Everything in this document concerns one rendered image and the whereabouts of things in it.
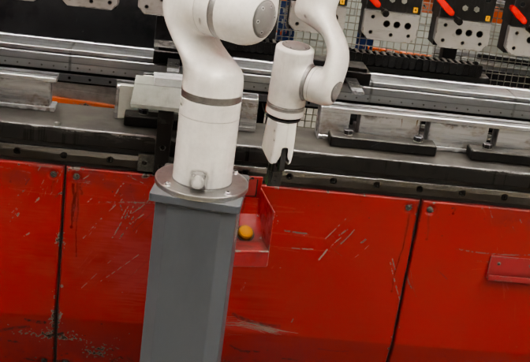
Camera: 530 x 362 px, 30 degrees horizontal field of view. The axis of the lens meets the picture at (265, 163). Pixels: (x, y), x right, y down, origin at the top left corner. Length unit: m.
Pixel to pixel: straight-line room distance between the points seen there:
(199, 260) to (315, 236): 0.82
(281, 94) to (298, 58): 0.09
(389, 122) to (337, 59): 0.74
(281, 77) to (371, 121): 0.72
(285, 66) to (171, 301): 0.54
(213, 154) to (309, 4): 0.41
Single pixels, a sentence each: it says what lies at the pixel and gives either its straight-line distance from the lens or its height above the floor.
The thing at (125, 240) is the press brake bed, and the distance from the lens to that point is 2.75.
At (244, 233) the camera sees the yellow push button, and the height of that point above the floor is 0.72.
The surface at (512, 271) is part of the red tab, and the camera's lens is 2.92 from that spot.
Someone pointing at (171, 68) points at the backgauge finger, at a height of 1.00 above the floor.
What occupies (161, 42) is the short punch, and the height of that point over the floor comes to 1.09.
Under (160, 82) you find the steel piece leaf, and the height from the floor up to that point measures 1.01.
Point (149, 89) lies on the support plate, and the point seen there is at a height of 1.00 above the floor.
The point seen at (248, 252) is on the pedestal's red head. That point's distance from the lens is 2.44.
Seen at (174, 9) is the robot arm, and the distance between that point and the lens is 1.90.
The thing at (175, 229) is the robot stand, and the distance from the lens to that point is 1.96.
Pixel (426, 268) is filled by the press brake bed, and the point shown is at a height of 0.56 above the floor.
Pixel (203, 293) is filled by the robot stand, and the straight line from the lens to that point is 2.01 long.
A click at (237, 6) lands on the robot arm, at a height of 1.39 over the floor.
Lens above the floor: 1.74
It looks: 20 degrees down
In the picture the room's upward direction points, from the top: 8 degrees clockwise
